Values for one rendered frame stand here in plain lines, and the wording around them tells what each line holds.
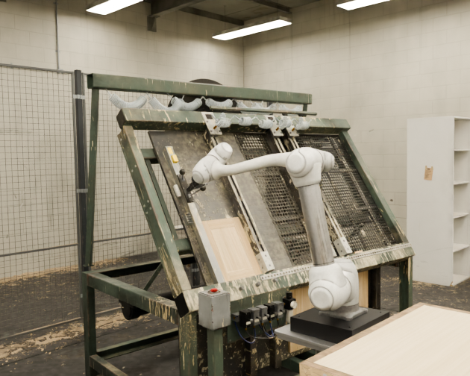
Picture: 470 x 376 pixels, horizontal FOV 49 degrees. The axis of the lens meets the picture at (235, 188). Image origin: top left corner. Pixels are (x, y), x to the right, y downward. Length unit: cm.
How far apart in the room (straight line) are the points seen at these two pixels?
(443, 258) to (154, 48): 560
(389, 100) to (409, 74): 50
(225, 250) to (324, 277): 91
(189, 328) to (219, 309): 27
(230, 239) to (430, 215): 398
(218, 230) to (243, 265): 26
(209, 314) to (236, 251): 64
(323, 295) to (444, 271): 454
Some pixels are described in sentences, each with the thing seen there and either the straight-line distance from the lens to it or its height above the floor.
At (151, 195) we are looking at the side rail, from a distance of 300.
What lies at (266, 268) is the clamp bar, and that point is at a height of 94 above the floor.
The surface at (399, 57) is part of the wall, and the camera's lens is 857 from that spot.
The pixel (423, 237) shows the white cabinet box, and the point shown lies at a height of 56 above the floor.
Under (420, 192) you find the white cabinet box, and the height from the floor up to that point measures 113.
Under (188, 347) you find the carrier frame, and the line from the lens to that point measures 286.
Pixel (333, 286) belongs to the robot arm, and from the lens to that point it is 235.
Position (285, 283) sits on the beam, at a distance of 322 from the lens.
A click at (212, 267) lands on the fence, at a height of 99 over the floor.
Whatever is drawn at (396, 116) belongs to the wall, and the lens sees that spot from 848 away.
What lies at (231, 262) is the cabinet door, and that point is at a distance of 309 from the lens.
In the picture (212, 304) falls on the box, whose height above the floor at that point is 89.
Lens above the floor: 162
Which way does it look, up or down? 4 degrees down
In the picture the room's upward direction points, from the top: 1 degrees counter-clockwise
